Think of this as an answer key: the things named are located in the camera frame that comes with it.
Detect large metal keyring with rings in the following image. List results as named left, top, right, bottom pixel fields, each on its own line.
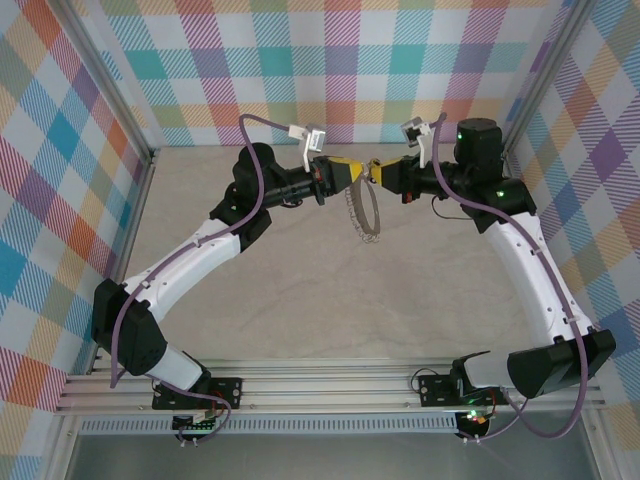
left=343, top=177, right=381, bottom=246

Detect aluminium mounting rails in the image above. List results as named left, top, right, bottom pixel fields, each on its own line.
left=54, top=357, right=606, bottom=416

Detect aluminium frame post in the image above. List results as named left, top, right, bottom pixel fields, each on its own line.
left=497, top=0, right=601, bottom=161
left=57, top=0, right=161, bottom=166

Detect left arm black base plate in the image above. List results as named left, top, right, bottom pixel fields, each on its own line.
left=152, top=375, right=245, bottom=411

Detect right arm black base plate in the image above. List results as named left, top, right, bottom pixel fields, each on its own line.
left=417, top=372, right=506, bottom=407

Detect white slotted cable duct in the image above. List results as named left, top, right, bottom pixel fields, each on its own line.
left=79, top=418, right=459, bottom=435

